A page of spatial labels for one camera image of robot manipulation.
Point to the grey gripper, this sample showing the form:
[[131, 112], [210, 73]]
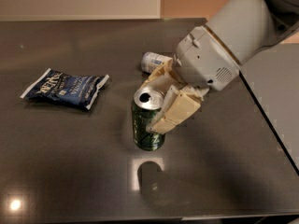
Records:
[[204, 59]]

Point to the green soda can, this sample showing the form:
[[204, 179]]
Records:
[[147, 102]]

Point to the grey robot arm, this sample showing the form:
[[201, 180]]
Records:
[[247, 27]]

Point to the clear plastic water bottle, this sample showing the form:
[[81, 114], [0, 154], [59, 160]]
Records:
[[150, 61]]

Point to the blue chip bag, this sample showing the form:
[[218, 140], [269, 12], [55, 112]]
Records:
[[61, 88]]

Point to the grey side table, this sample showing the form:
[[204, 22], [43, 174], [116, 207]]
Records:
[[273, 78]]

